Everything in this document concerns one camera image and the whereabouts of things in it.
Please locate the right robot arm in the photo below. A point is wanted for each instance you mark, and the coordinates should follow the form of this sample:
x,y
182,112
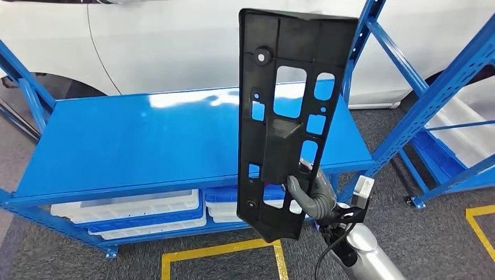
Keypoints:
x,y
367,259

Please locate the black plastic mounting plate part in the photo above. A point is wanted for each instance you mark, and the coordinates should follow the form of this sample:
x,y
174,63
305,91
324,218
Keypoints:
x,y
294,34

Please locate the white car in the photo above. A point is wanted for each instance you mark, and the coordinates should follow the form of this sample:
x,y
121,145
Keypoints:
x,y
174,38

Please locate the blue steel shelf rack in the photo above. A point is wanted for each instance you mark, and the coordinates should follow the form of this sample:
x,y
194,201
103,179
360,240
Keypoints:
x,y
464,177
154,147

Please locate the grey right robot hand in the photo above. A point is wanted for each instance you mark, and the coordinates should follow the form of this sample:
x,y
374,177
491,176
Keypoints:
x,y
321,201

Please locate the white plastic tray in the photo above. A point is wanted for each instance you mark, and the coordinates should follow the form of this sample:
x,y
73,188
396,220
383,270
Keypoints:
x,y
116,210
147,232
224,212

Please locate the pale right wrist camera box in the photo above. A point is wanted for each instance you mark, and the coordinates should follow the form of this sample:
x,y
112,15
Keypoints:
x,y
363,187

